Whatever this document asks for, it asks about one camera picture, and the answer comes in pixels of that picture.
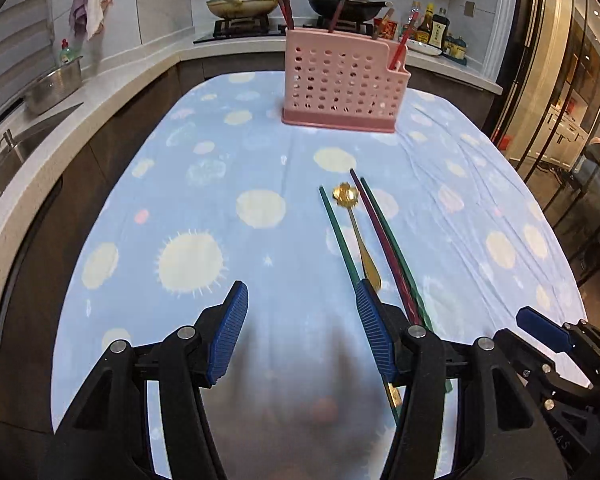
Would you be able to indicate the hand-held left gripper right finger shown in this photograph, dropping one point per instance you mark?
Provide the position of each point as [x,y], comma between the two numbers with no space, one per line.
[375,330]

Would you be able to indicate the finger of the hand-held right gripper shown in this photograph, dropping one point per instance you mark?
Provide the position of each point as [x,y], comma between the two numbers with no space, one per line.
[545,330]

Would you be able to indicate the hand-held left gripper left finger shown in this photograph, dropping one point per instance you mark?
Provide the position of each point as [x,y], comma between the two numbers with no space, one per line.
[227,330]

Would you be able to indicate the green chopstick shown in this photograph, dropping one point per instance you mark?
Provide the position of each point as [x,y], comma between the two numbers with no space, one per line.
[390,232]
[337,232]

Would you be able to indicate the pink perforated utensil holder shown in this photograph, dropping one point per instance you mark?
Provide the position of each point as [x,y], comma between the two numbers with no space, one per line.
[340,80]

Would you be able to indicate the red twisted chopstick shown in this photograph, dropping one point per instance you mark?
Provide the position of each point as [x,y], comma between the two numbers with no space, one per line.
[405,40]

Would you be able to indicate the black chopstick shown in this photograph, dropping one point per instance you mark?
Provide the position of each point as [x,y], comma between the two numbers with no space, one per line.
[382,25]

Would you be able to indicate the gold flower spoon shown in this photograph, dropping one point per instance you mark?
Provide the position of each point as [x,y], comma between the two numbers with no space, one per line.
[362,250]

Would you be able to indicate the blue printed tablecloth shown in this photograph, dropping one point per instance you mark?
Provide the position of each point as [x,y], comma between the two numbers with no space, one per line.
[260,160]

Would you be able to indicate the glass sliding door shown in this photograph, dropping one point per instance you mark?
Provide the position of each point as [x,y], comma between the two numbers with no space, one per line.
[555,85]

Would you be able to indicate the stainless steel sink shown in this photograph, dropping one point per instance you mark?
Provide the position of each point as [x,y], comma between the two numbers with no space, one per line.
[25,132]

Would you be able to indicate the white plate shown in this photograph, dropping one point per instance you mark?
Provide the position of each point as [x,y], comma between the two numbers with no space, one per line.
[425,49]

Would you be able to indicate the small seasoning jars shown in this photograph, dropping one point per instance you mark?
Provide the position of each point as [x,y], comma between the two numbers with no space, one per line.
[456,50]

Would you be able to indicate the black gas stove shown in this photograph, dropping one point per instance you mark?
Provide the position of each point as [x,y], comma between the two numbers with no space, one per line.
[240,32]

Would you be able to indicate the stainless steel pot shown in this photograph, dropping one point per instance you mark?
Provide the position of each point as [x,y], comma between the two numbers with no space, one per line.
[52,87]

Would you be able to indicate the red box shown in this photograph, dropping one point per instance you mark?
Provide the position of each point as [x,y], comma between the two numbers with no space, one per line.
[389,30]

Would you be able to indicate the dark sauce bottle black cap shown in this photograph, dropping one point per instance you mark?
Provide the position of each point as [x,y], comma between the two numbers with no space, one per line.
[439,32]

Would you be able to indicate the dark sauce bottle yellow cap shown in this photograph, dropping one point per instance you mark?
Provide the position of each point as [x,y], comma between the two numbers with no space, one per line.
[425,27]

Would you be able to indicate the clear oil bottle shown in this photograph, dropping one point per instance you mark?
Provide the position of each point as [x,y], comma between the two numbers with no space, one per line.
[411,25]

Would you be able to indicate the green dish soap bottle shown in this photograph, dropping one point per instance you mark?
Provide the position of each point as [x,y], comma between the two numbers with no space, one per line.
[69,55]

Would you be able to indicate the black wok with lid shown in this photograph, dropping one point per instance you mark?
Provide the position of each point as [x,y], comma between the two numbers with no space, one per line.
[362,6]

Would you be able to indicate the beige wok with lid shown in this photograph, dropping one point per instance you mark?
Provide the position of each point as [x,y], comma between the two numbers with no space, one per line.
[240,5]

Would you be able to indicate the white hanging towel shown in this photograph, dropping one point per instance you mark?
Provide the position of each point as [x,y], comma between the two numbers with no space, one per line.
[97,2]

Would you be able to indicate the purple hanging towel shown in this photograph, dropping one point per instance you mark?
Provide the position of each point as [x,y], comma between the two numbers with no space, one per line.
[78,7]

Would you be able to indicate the white window blinds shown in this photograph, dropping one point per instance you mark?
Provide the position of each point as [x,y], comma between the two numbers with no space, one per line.
[10,35]

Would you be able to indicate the wall outlet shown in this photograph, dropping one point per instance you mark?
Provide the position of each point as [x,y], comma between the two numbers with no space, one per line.
[469,9]

